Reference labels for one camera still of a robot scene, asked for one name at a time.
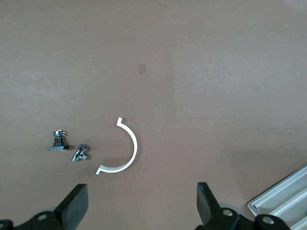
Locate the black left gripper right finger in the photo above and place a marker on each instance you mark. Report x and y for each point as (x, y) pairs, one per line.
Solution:
(207, 208)

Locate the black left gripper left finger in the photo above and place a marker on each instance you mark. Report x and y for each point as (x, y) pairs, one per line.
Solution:
(72, 206)

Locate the white drawer cabinet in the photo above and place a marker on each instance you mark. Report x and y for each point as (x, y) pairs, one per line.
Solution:
(283, 198)

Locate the small chrome valve fitting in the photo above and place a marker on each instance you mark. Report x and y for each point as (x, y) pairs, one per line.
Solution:
(80, 153)

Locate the translucent tape patch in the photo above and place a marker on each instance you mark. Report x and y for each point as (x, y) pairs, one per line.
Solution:
(142, 68)

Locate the black flat-head switch part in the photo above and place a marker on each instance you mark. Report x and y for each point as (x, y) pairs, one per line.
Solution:
(57, 148)

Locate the white semicircular plastic bracket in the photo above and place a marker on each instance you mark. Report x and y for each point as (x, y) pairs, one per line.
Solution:
(135, 146)

